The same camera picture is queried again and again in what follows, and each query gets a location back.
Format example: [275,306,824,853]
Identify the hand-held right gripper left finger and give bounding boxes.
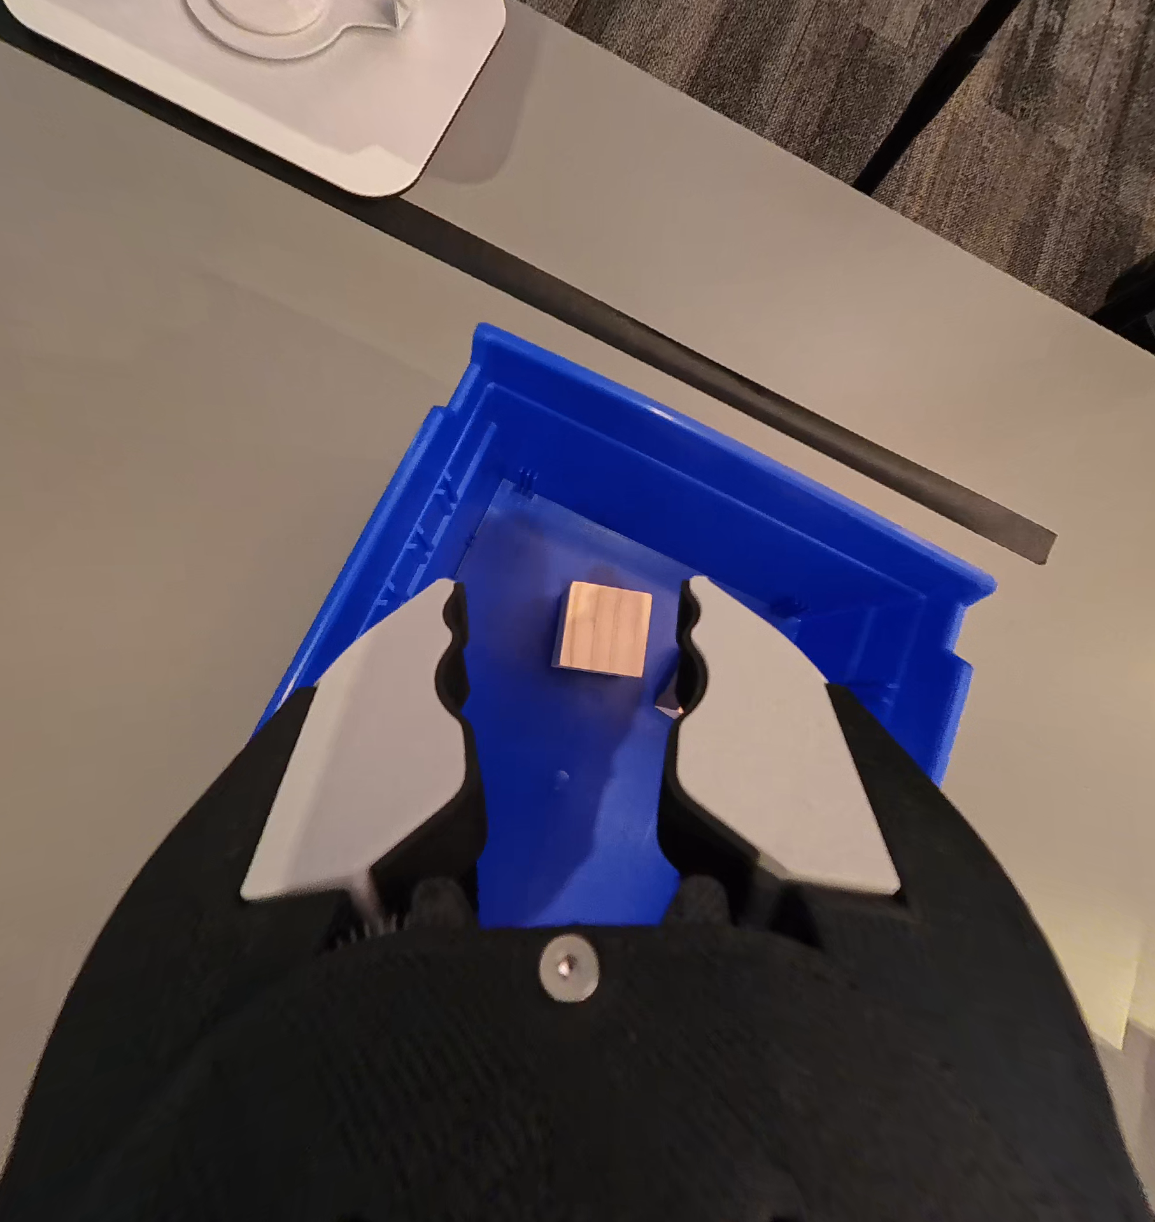
[239,576,492,934]

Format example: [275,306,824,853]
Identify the black round base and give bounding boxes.
[1091,238,1155,376]

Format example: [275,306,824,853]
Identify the black metal frame legs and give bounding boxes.
[850,0,1023,193]

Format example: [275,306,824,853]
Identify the white board stand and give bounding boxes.
[5,0,509,201]

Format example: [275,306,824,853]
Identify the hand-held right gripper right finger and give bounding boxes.
[654,576,903,934]

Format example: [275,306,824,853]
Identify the blue plastic bin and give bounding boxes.
[252,323,1000,928]

